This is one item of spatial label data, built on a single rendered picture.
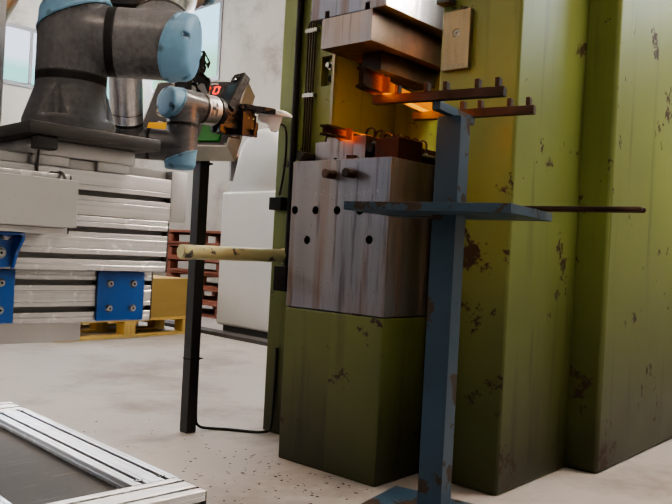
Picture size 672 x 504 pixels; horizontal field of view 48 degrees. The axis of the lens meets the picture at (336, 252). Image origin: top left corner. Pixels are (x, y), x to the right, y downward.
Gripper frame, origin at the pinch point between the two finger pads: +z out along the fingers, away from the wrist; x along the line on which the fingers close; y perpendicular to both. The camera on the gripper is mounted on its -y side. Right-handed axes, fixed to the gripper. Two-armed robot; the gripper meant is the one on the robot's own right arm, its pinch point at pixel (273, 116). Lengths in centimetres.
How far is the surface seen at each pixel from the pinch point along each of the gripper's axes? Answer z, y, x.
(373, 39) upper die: 31.8, -27.5, 7.5
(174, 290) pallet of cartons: 183, 68, -284
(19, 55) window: 269, -172, -712
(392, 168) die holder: 25.3, 11.8, 22.0
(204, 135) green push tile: 12.9, 0.3, -45.0
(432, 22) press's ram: 54, -38, 13
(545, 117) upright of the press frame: 62, -6, 48
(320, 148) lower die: 30.7, 3.9, -10.4
